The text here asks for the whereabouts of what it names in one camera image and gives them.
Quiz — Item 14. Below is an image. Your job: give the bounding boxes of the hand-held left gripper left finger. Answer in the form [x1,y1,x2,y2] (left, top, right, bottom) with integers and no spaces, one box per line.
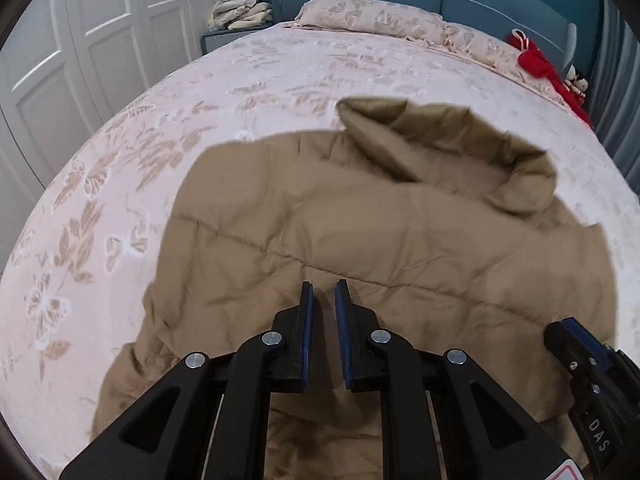
[59,281,315,480]

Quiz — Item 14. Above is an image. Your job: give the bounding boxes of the red knitted cloth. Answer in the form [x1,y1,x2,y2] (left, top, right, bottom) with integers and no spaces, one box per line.
[510,30,594,127]

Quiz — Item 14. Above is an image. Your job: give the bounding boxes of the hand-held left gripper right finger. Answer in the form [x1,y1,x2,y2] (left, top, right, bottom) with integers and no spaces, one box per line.
[334,279,583,480]

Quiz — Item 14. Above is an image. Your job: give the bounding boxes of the pink floral bedspread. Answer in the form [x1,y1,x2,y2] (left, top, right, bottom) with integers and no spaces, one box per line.
[0,22,640,480]

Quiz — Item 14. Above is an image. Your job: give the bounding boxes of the grey bedside table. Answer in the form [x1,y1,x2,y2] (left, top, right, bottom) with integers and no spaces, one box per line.
[200,22,275,57]

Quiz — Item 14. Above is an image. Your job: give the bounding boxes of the tan puffer jacket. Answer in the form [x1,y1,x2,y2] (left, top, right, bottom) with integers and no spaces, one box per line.
[89,96,621,480]

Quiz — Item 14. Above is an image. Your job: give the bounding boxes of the pink floral pillow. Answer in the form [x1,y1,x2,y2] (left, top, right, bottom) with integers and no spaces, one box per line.
[441,22,528,78]
[282,0,447,47]

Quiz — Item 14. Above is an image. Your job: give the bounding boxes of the grey curtain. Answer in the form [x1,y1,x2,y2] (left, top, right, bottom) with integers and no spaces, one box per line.
[590,0,640,186]

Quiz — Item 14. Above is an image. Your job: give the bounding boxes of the small stuffed toy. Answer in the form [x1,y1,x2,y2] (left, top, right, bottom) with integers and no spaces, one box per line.
[564,65,590,107]

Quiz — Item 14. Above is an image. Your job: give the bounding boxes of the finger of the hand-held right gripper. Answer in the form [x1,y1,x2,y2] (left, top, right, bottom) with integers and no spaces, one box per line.
[544,317,619,466]

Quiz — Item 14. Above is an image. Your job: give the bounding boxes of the stack of cream folded cloths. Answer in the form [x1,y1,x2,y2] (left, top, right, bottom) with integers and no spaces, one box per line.
[209,0,274,31]

